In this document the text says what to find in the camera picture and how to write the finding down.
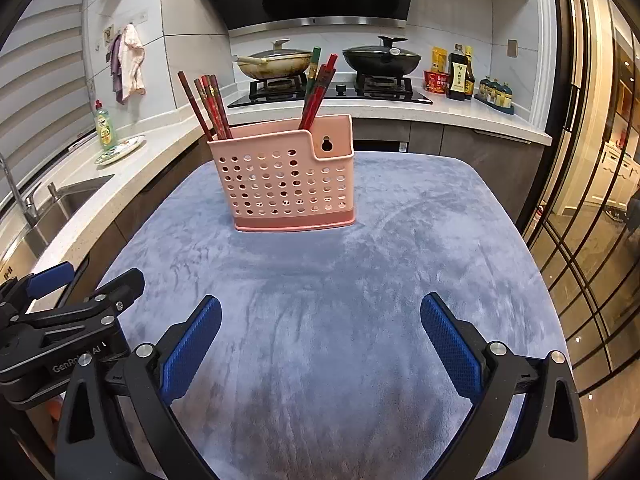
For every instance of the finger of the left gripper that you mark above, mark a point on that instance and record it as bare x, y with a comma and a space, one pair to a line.
41, 284
117, 295

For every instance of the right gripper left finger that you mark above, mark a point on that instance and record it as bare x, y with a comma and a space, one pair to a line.
93, 438

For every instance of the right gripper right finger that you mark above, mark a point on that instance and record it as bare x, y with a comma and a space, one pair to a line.
549, 438

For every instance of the green chopstick gold band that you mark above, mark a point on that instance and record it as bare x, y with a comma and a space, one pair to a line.
312, 71

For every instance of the steel sink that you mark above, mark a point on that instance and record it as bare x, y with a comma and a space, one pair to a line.
22, 245

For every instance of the chrome faucet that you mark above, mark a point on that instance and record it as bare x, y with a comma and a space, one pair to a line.
23, 195

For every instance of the patterned plate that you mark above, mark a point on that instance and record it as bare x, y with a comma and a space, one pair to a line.
120, 151

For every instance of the green dish soap bottle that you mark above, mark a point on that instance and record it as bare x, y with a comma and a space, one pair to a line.
104, 126

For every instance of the pink perforated utensil holder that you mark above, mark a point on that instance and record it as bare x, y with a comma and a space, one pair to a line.
279, 177

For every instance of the grey-blue plush table mat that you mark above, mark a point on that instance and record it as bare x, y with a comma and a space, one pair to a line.
321, 368

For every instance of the chopsticks in holder side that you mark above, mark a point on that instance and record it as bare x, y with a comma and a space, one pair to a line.
211, 113

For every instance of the hanging purple cloth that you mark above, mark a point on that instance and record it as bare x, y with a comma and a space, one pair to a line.
115, 68

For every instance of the hanging pink cloth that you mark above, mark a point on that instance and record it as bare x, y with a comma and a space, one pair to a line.
131, 55

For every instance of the black gas stove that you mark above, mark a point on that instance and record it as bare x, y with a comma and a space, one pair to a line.
362, 87

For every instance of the wok with glass lid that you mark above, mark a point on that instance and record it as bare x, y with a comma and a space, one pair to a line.
278, 62

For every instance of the dark chopstick in holder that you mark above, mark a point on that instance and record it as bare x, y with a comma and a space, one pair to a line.
321, 84

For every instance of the black pan with lid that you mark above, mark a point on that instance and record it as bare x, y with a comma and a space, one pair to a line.
382, 60

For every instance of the yellow-cap oil bottle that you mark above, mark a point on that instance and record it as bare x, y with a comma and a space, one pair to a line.
469, 76

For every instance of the red seasoning packet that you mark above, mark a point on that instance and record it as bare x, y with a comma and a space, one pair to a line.
436, 78

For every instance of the dark soy sauce bottle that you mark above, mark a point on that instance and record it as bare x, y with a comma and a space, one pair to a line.
458, 66

